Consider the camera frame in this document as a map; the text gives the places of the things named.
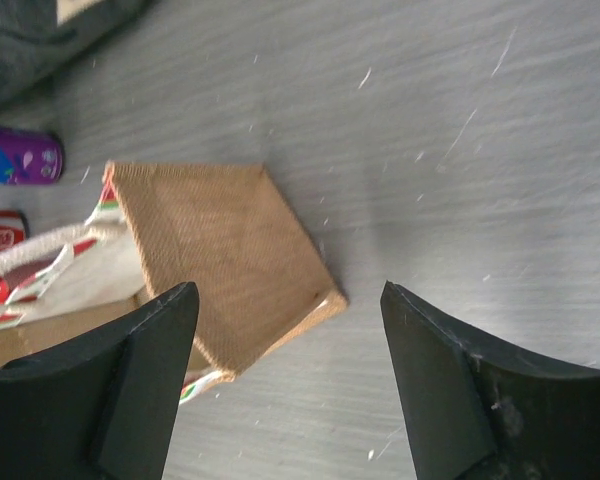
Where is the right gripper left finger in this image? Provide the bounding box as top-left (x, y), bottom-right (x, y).
top-left (0, 282), bottom-right (199, 479)

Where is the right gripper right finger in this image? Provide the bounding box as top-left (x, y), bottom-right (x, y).
top-left (380, 283), bottom-right (600, 479)

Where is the brown canvas tote bag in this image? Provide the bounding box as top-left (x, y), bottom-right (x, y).
top-left (0, 162), bottom-right (348, 401)

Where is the red cola can left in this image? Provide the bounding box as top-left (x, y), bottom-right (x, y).
top-left (0, 210), bottom-right (29, 252)

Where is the purple Fanta can rear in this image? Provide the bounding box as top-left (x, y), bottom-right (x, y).
top-left (0, 126), bottom-right (64, 186)

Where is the black floral plush blanket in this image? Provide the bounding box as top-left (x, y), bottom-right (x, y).
top-left (0, 1), bottom-right (151, 107)

